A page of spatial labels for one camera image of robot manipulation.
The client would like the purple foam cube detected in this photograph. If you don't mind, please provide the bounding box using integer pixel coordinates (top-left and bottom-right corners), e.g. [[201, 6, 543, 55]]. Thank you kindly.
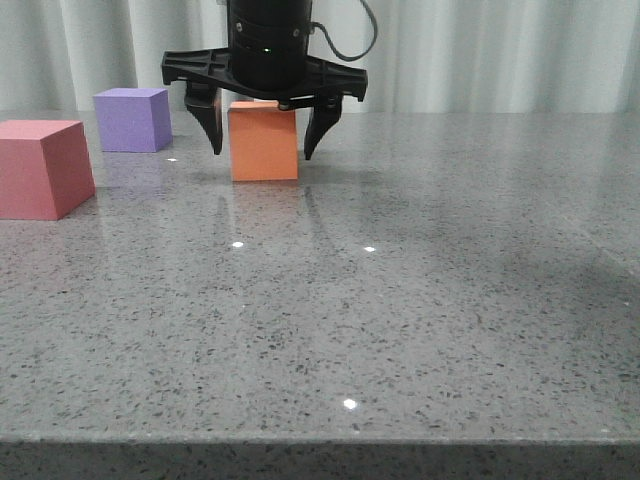
[[93, 88, 173, 153]]

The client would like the pale green curtain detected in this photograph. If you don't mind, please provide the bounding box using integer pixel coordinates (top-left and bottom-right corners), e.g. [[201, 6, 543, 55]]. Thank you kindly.
[[1, 1, 639, 113]]

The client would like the orange foam cube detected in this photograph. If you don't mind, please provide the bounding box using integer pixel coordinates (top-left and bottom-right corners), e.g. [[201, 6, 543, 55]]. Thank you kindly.
[[228, 101, 298, 182]]

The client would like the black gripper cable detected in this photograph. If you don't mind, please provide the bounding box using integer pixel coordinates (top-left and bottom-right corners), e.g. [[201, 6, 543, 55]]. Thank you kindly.
[[307, 0, 379, 63]]

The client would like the red foam cube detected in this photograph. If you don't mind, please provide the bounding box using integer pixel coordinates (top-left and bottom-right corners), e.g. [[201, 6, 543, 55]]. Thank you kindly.
[[1, 120, 96, 220]]

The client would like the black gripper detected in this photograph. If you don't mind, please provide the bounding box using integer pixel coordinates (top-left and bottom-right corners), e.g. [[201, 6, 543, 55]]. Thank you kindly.
[[161, 1, 368, 160]]

